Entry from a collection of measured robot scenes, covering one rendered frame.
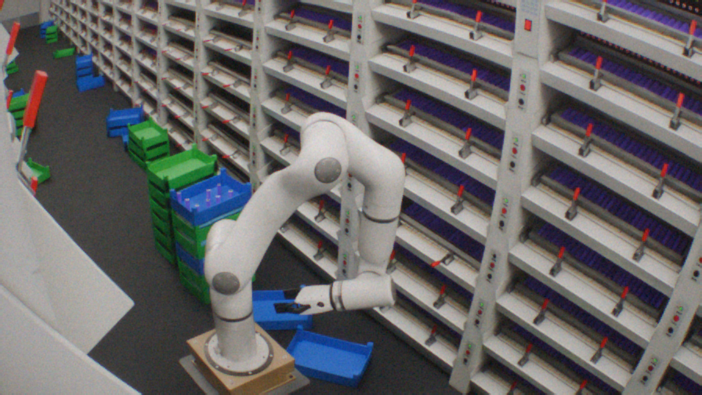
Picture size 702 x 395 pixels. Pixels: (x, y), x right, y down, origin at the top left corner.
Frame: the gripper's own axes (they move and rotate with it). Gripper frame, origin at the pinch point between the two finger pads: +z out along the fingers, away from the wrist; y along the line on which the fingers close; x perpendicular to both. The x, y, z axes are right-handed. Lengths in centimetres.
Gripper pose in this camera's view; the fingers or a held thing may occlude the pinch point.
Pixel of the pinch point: (282, 301)
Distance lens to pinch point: 172.4
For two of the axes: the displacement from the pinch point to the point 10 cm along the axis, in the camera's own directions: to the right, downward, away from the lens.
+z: -9.6, 1.5, 2.4
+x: -2.1, -9.5, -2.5
